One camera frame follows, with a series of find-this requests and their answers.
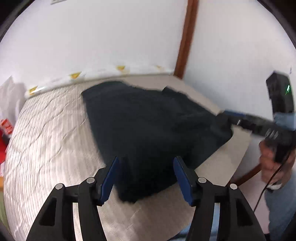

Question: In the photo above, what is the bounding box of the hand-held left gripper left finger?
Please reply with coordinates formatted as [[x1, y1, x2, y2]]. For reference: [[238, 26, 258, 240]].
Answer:
[[26, 156, 120, 241]]

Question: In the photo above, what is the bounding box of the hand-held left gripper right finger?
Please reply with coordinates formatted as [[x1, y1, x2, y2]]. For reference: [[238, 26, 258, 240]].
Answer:
[[173, 156, 267, 241]]

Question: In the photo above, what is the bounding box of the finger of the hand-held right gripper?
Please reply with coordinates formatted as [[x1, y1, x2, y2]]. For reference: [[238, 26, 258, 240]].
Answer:
[[221, 110, 247, 127]]

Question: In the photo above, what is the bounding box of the dark green garment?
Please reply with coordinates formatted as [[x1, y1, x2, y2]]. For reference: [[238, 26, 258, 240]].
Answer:
[[81, 80, 234, 205]]

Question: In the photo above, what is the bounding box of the person's right forearm blue sleeve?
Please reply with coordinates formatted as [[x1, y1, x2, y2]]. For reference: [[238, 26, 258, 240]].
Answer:
[[264, 179, 296, 235]]

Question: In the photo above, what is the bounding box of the person's right hand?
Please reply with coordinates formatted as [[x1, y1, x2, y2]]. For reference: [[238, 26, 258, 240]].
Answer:
[[258, 139, 296, 186]]

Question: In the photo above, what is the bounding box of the striped quilted mattress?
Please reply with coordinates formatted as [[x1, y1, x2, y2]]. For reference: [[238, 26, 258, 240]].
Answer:
[[3, 74, 253, 241]]

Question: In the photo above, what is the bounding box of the white pillow with yellow ducks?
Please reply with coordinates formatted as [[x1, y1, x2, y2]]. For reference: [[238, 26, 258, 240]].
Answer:
[[24, 64, 174, 98]]

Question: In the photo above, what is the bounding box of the red paper bag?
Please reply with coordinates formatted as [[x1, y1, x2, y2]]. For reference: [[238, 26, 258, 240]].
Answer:
[[0, 118, 15, 163]]

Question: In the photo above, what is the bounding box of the white plastic shopping bag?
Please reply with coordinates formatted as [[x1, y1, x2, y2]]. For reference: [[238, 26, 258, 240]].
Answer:
[[0, 75, 26, 121]]

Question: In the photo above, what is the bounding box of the brown wooden rail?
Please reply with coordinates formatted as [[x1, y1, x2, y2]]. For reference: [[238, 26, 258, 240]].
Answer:
[[235, 162, 263, 186]]

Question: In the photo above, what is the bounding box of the black cable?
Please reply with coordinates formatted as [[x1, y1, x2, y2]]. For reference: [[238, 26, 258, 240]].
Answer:
[[253, 148, 295, 213]]

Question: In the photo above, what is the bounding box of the brown wooden door frame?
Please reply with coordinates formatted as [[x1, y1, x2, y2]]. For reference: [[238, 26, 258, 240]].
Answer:
[[173, 0, 200, 80]]

